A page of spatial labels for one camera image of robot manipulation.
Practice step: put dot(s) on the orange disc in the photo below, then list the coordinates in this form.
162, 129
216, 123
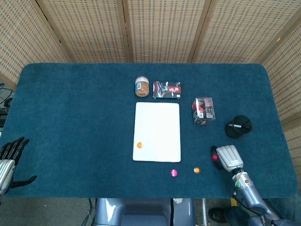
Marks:
139, 145
197, 170

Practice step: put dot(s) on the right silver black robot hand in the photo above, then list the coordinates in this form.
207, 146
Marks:
230, 157

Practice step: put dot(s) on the metal stand leg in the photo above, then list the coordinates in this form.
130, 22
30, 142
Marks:
204, 209

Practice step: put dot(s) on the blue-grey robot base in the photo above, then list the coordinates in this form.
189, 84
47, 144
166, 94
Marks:
131, 212

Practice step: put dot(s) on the white magnetic board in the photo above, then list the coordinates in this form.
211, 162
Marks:
157, 127

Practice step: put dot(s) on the dark red card box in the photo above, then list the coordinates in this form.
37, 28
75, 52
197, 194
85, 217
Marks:
167, 90

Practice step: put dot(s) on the clear jar of snacks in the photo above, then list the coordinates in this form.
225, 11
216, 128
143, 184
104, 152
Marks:
142, 88

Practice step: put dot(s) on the black caster wheel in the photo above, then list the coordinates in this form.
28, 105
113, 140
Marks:
215, 215

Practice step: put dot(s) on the blue table cloth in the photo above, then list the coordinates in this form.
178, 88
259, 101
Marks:
70, 129

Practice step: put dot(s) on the pink disc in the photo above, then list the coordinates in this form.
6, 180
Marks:
214, 157
174, 173

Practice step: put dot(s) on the woven folding screen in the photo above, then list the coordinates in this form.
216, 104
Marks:
164, 28

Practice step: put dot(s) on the black white marker pen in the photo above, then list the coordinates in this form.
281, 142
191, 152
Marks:
237, 126

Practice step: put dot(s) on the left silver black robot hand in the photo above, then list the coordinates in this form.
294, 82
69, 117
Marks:
5, 171

